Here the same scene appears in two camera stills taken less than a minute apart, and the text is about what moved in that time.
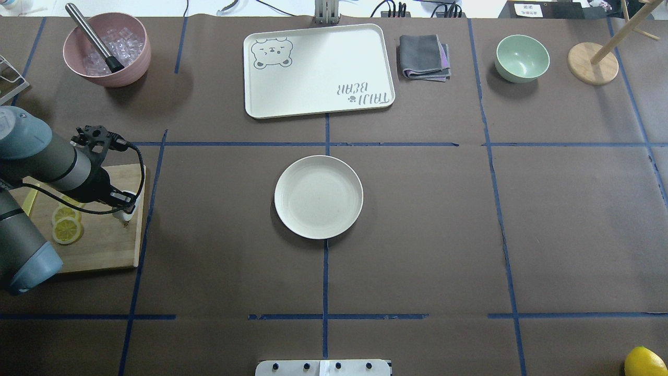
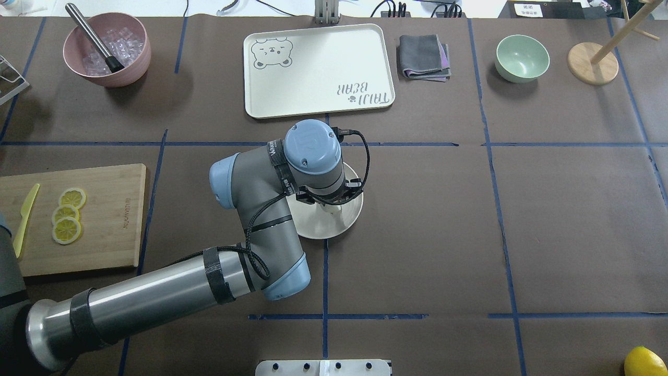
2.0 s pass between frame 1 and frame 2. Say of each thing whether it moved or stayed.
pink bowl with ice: stayed
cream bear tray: stayed
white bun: moved
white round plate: stayed
